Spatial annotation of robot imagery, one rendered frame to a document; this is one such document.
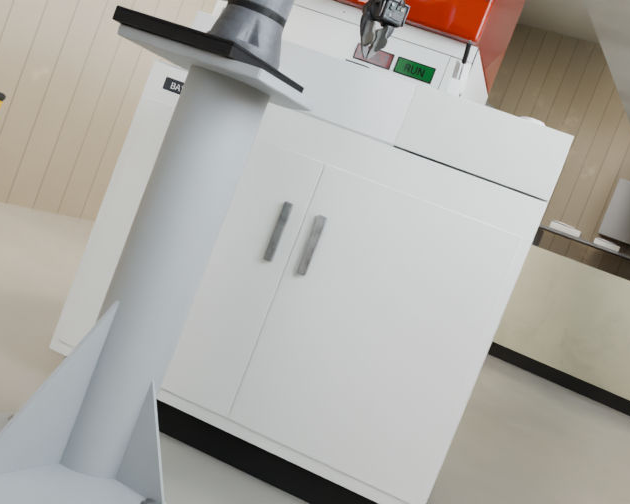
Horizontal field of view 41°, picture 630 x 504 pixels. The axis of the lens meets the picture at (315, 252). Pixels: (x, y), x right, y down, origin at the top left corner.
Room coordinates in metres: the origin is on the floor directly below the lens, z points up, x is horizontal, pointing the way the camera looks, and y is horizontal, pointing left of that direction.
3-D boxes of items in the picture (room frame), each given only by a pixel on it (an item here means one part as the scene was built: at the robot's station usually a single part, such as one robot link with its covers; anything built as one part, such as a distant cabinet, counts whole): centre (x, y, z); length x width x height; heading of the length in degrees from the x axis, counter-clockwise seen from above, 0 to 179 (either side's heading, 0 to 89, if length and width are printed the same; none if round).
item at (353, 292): (2.19, -0.02, 0.41); 0.96 x 0.64 x 0.82; 77
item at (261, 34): (1.62, 0.27, 0.89); 0.15 x 0.15 x 0.10
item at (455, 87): (2.15, -0.18, 1.03); 0.06 x 0.04 x 0.13; 167
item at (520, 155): (2.13, -0.32, 0.89); 0.62 x 0.35 x 0.14; 167
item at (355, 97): (1.98, 0.18, 0.89); 0.55 x 0.09 x 0.14; 77
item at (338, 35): (2.58, 0.17, 1.02); 0.81 x 0.03 x 0.40; 77
